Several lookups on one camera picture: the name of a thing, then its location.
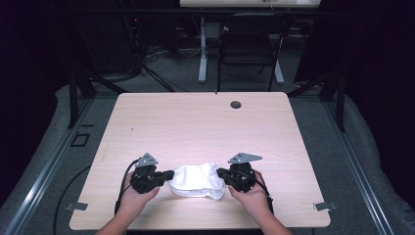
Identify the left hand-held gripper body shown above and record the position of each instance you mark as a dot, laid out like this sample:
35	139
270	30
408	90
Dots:
145	181

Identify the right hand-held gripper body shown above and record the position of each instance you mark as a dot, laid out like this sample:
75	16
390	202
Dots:
243	178

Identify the person's left hand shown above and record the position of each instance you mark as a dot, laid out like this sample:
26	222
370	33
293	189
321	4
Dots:
135	200

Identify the person's right hand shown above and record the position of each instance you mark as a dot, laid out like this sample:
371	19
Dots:
253	199

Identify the black folding chair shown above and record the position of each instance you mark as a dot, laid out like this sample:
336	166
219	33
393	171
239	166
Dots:
249	42

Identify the white desk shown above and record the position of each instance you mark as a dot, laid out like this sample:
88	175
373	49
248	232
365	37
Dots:
228	3

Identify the grey table bracket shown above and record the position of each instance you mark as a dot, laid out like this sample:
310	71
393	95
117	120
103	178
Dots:
76	206
325	206

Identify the grey metal floor rail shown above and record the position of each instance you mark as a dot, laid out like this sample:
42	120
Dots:
42	182
359	176

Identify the black metal frame stand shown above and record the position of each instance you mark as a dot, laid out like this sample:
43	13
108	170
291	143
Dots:
340	104
74	98

